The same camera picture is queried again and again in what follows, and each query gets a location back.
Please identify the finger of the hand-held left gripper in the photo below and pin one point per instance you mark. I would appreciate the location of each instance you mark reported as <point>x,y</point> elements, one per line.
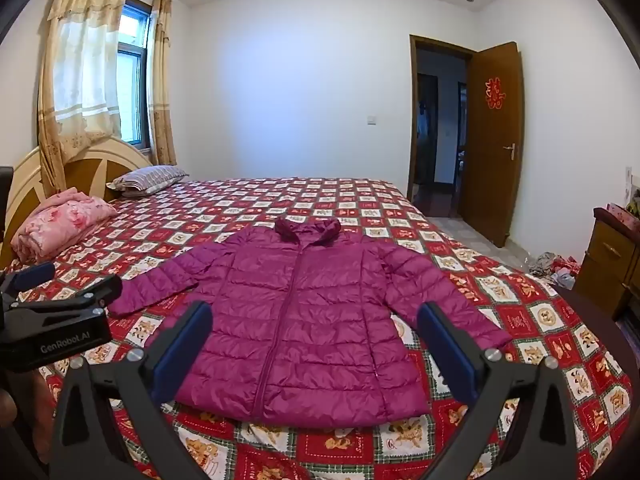
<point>34,275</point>
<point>75,293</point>

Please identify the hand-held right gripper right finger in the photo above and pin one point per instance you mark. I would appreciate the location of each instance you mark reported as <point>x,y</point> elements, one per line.
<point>445,351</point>

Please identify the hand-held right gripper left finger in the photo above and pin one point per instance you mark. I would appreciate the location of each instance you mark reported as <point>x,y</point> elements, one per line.
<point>184,351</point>

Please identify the magenta puffer jacket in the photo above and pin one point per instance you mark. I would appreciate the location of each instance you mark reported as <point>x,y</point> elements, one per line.
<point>310,320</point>

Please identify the pile of clothes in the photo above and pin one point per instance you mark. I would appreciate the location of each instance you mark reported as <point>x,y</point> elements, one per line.
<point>552,270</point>

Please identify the pink floral folded quilt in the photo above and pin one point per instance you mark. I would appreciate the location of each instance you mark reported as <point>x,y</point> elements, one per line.
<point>60,221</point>

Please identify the red checked printed bed cover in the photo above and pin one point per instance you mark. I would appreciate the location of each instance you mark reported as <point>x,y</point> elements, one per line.
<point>540,320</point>

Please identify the beige wooden headboard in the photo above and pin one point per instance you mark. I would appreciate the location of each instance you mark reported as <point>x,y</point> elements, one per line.
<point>90,170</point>

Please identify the striped pillow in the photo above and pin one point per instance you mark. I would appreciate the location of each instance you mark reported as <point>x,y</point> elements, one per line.
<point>150,178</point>

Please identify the wooden bedside cabinet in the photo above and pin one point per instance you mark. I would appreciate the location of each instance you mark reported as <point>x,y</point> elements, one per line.
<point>605,260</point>

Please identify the brown wooden door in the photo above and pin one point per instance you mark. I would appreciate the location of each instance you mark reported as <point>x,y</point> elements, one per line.
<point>492,170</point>

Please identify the window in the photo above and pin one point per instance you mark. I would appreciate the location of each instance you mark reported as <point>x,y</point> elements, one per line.
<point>131,105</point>

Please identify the wide beige floral curtain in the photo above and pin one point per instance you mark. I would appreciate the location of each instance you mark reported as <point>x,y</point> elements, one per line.
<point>80,60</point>

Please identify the narrow beige floral curtain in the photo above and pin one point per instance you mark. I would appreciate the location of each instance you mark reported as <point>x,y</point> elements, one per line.
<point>161,85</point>

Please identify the clutter on cabinet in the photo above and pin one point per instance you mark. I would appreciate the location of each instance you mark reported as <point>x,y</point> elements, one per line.
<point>625,207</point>

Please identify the red paper door decoration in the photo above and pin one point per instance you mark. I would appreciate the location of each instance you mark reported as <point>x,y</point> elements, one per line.
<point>493,92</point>

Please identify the brown door frame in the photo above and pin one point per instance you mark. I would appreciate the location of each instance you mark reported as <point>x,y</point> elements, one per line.
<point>413,110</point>

